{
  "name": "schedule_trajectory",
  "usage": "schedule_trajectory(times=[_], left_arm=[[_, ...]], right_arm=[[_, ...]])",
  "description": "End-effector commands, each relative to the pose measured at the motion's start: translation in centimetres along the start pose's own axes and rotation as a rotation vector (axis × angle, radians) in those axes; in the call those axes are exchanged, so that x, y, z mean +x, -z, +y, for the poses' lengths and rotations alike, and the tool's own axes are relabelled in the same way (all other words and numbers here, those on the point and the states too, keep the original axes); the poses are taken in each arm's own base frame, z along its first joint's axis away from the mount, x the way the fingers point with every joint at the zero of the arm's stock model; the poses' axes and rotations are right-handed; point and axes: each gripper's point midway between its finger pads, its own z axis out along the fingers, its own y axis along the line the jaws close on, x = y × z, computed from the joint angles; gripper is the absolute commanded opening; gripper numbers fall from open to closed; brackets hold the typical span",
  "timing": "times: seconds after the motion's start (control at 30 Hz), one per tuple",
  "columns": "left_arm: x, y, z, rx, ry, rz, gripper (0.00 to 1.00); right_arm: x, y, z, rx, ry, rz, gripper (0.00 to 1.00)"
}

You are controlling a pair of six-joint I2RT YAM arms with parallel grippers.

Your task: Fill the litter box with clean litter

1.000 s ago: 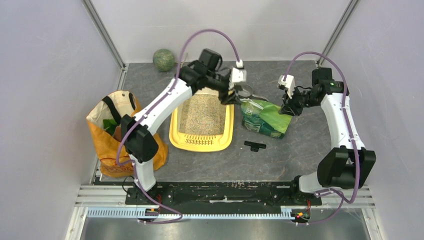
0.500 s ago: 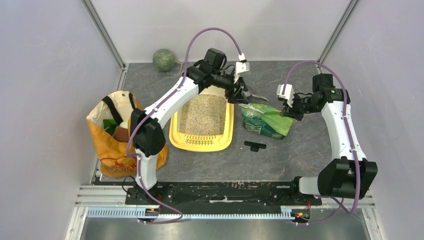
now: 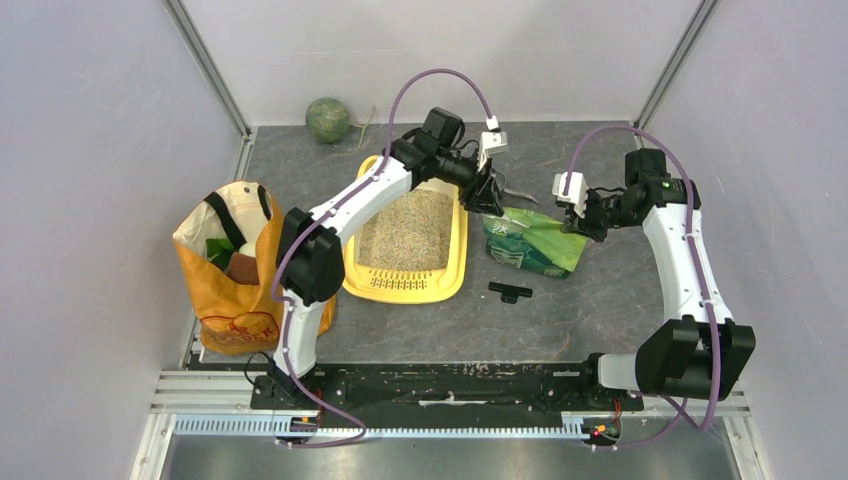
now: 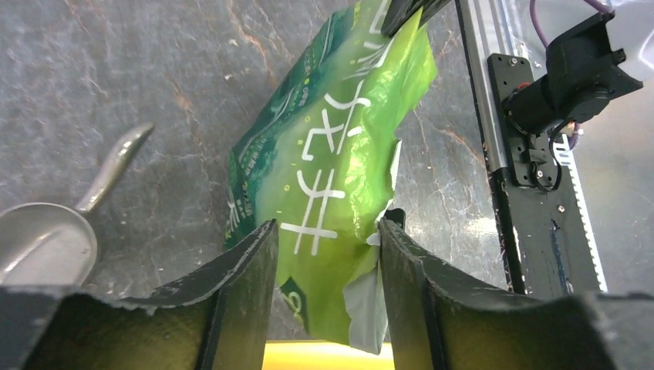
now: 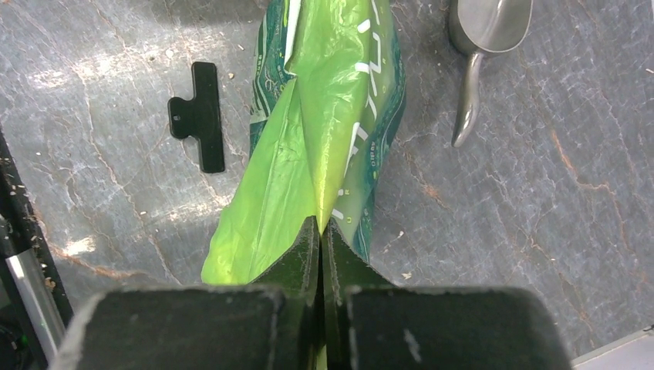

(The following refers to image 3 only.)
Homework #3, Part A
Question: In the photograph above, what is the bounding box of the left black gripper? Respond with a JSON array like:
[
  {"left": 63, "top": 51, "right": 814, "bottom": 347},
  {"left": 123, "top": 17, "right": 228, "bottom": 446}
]
[{"left": 435, "top": 149, "right": 503, "bottom": 218}]

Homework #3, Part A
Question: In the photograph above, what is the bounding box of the grey metal scoop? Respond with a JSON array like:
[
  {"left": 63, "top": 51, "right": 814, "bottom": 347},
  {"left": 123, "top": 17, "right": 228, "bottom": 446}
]
[{"left": 492, "top": 169, "right": 539, "bottom": 204}]

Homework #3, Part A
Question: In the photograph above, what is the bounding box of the green litter bag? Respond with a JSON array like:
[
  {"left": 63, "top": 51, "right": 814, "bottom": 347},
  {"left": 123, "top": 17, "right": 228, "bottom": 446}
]
[{"left": 482, "top": 207, "right": 588, "bottom": 278}]

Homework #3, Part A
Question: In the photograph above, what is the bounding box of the black bag clip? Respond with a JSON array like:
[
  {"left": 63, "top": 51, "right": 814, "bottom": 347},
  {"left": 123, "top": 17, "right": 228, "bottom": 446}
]
[{"left": 488, "top": 282, "right": 533, "bottom": 304}]

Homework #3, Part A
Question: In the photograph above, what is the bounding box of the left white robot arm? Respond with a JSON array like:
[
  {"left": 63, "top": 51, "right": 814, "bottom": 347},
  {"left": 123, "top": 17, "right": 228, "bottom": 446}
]
[{"left": 272, "top": 107, "right": 508, "bottom": 409}]

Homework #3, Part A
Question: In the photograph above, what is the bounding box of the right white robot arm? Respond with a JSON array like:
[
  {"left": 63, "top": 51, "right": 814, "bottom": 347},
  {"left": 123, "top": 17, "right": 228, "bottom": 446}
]
[{"left": 552, "top": 148, "right": 756, "bottom": 409}]

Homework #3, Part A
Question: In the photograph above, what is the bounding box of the yellow litter box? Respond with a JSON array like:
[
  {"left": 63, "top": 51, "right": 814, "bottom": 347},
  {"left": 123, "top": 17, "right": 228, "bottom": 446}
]
[{"left": 343, "top": 179, "right": 469, "bottom": 304}]

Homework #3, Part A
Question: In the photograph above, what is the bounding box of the green round ball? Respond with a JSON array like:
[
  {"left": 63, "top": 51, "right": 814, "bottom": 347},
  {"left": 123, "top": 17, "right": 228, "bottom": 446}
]
[{"left": 305, "top": 97, "right": 351, "bottom": 144}]

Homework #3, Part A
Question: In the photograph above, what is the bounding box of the orange shopping bag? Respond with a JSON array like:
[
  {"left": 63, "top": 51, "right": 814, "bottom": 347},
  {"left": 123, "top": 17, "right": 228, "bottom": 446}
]
[{"left": 172, "top": 181, "right": 337, "bottom": 356}]

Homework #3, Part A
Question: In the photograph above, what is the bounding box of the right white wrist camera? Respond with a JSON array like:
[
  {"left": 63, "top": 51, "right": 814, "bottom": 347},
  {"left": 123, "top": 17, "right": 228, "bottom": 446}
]
[{"left": 552, "top": 172, "right": 589, "bottom": 218}]

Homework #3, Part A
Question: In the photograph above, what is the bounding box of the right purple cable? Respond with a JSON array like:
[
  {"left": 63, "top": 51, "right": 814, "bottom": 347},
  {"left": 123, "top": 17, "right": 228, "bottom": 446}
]
[{"left": 561, "top": 124, "right": 722, "bottom": 453}]

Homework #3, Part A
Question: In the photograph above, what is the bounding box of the purple cable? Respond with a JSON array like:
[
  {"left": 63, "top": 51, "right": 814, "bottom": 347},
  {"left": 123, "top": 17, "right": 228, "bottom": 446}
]
[
  {"left": 561, "top": 124, "right": 722, "bottom": 453},
  {"left": 270, "top": 68, "right": 498, "bottom": 450}
]

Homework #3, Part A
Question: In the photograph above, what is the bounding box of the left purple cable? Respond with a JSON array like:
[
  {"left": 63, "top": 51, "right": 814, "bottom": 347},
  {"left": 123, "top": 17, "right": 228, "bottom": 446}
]
[{"left": 270, "top": 68, "right": 498, "bottom": 450}]

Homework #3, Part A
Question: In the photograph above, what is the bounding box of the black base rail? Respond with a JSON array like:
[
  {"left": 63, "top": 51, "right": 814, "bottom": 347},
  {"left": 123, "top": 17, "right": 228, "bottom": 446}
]
[{"left": 250, "top": 362, "right": 644, "bottom": 431}]

